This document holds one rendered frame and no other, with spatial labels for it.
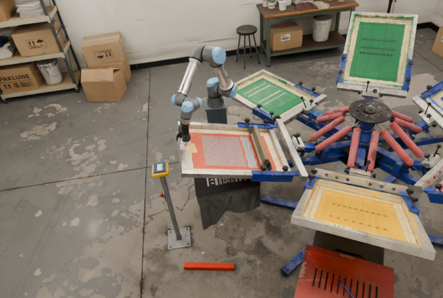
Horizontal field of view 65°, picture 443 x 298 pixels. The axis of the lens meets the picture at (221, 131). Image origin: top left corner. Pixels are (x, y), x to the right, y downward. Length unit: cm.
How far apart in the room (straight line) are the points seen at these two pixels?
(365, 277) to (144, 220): 236
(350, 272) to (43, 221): 317
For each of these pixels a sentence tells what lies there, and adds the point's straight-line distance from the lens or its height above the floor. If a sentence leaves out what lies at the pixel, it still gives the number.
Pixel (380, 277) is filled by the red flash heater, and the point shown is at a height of 110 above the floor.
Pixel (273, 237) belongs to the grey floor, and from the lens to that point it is 348.
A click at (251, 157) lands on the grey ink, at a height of 110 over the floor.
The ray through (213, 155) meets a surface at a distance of 254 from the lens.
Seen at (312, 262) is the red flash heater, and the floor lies 110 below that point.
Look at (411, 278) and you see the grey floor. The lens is 350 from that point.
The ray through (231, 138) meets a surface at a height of 113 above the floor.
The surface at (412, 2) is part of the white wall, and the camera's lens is 741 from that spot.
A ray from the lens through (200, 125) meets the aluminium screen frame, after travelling 275.
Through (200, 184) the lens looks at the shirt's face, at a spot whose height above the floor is 95.
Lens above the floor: 287
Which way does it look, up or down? 39 degrees down
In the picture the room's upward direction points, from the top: 6 degrees counter-clockwise
